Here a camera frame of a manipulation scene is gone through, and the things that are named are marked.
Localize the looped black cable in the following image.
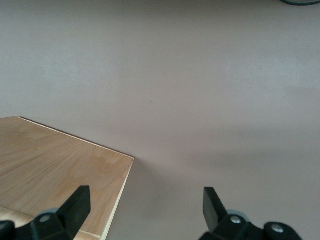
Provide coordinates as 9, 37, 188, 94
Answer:
278, 0, 320, 6

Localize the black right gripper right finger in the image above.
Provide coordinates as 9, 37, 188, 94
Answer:
198, 186, 302, 240

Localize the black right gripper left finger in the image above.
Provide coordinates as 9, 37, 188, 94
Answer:
0, 185, 92, 240

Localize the large table mat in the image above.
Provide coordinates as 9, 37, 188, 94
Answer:
0, 0, 320, 240

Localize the wooden drawer cabinet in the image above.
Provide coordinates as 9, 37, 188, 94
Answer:
0, 116, 135, 240

